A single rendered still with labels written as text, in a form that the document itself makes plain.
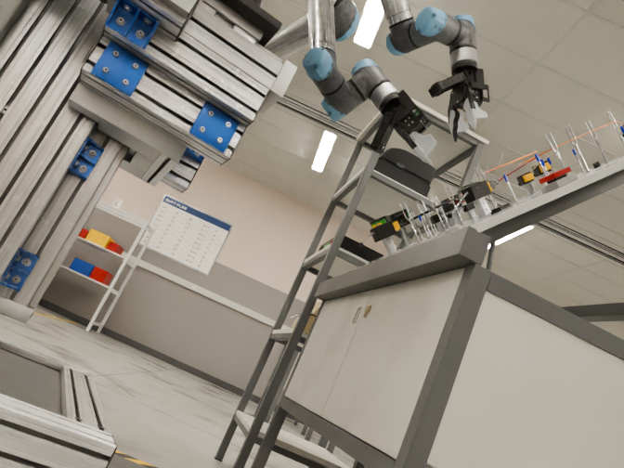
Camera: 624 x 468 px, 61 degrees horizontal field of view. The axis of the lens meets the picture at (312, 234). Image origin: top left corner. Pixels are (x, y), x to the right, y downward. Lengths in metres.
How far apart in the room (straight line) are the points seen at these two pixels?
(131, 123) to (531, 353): 0.99
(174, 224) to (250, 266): 1.43
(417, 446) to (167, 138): 0.86
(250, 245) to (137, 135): 7.69
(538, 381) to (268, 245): 7.97
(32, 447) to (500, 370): 0.84
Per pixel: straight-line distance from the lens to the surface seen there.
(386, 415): 1.17
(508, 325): 1.12
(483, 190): 1.49
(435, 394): 1.04
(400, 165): 2.56
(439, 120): 2.64
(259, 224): 9.03
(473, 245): 1.10
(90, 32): 1.44
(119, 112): 1.32
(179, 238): 8.99
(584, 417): 1.22
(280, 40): 1.87
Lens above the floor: 0.44
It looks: 15 degrees up
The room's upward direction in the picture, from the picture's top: 24 degrees clockwise
